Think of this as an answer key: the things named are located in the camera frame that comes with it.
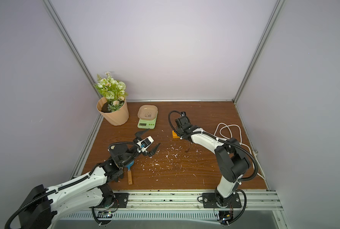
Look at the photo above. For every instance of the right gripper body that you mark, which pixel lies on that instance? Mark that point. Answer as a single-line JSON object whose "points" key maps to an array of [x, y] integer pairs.
{"points": [[180, 135]]}

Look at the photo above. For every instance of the beige flower pot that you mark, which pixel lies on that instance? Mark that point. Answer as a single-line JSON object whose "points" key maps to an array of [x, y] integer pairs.
{"points": [[116, 118]]}

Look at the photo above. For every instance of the green electronic scale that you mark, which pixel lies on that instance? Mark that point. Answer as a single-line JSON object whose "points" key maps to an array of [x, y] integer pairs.
{"points": [[147, 124]]}

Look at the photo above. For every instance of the beige panda bowl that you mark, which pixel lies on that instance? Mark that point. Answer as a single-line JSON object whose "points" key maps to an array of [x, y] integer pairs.
{"points": [[147, 112]]}

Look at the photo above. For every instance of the orange power strip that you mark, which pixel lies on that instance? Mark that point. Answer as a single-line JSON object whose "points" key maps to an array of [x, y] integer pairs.
{"points": [[174, 135]]}

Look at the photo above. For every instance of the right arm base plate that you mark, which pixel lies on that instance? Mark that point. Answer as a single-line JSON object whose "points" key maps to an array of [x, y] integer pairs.
{"points": [[213, 200]]}

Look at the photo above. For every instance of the aluminium mounting rail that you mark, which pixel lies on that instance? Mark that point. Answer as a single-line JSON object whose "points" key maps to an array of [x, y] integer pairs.
{"points": [[162, 200]]}

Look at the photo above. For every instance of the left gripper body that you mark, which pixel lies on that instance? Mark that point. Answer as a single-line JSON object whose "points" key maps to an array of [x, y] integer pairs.
{"points": [[131, 155]]}

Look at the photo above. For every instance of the blue garden fork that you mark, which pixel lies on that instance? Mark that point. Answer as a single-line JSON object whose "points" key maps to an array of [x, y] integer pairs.
{"points": [[129, 172]]}

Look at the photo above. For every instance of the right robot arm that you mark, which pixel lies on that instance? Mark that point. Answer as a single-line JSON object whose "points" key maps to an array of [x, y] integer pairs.
{"points": [[235, 163]]}

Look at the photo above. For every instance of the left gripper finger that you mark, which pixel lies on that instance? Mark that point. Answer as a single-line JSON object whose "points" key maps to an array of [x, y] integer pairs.
{"points": [[154, 150], [140, 133]]}

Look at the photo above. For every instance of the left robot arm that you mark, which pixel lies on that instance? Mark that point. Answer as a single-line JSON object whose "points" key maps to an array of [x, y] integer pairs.
{"points": [[44, 206]]}

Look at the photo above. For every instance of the green white artificial flowers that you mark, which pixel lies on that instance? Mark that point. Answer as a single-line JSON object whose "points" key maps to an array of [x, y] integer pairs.
{"points": [[113, 91]]}

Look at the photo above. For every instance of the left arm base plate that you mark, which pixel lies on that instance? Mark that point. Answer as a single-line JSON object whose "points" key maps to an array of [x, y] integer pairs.
{"points": [[119, 200]]}

